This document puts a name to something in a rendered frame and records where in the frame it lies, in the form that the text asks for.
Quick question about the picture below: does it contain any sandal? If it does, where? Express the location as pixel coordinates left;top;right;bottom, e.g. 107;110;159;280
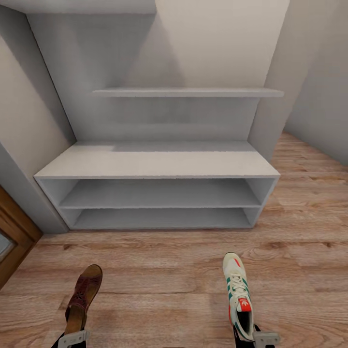
64;264;103;335

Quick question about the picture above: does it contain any gym shoe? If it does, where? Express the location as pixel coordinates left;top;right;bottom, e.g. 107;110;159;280
223;252;255;341

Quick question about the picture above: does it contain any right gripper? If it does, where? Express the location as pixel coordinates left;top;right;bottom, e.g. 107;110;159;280
233;324;275;348

